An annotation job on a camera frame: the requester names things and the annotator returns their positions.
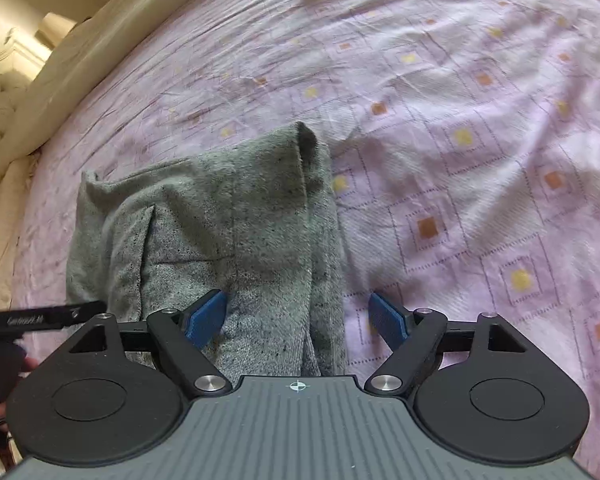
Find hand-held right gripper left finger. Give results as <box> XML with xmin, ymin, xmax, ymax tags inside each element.
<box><xmin>68</xmin><ymin>289</ymin><xmax>234</xmax><ymax>397</ymax></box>

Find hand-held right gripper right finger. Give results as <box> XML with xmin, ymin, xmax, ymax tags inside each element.
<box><xmin>364</xmin><ymin>292</ymin><xmax>529</xmax><ymax>396</ymax></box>

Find grey knit pants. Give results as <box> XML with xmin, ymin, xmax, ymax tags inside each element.
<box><xmin>66</xmin><ymin>121</ymin><xmax>349</xmax><ymax>380</ymax></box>

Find person's left hand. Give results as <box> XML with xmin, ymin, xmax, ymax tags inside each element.
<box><xmin>0</xmin><ymin>356</ymin><xmax>38</xmax><ymax>421</ymax></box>

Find purple patterned bedsheet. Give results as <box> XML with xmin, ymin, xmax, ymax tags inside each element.
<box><xmin>11</xmin><ymin>0</ymin><xmax>600</xmax><ymax>466</ymax></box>

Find cream tufted headboard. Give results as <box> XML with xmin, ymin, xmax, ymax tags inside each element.
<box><xmin>0</xmin><ymin>25</ymin><xmax>48</xmax><ymax>241</ymax></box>

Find cream duvet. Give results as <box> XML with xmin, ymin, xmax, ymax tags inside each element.
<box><xmin>0</xmin><ymin>0</ymin><xmax>216</xmax><ymax>181</ymax></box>

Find cream table lamp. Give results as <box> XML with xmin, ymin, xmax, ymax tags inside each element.
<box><xmin>34</xmin><ymin>12</ymin><xmax>78</xmax><ymax>50</ymax></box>

